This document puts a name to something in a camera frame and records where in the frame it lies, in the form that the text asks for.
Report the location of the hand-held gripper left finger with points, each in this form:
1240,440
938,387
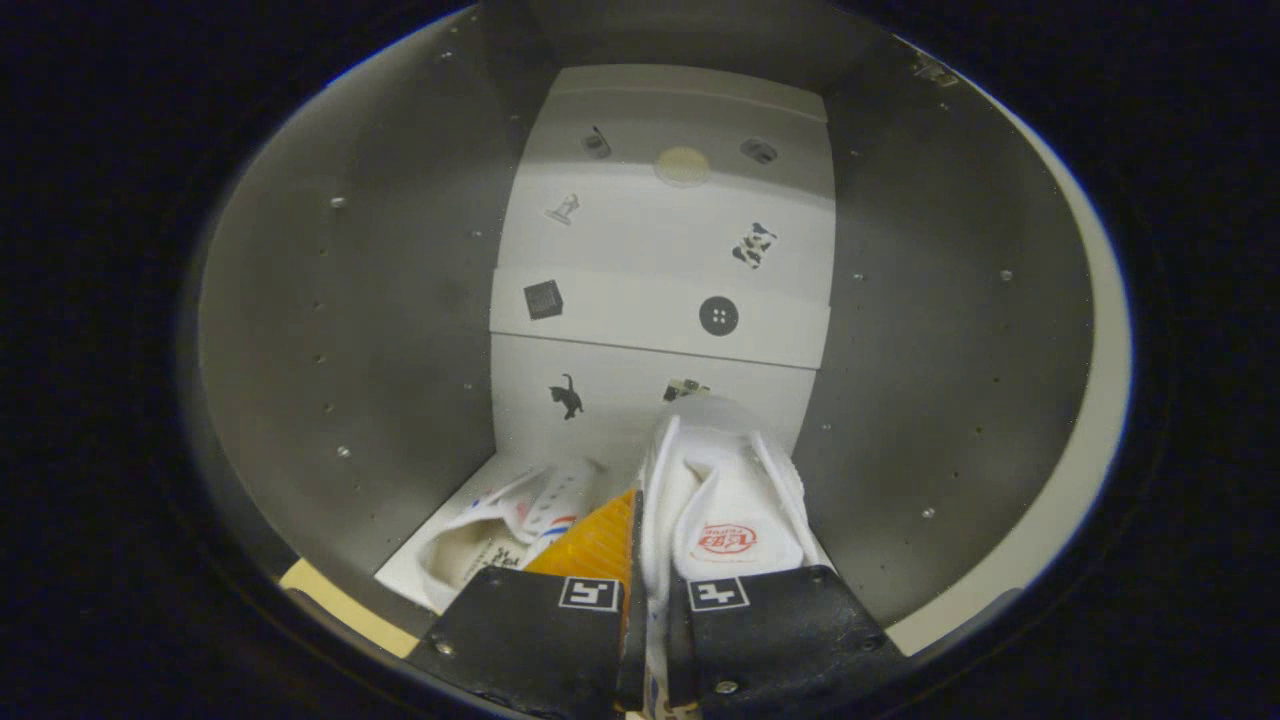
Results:
530,640

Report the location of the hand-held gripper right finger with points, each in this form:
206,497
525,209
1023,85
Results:
780,640

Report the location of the white canvas shoe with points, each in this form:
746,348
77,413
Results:
720,480
470,550

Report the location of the dark grey shoe cabinet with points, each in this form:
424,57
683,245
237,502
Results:
380,330

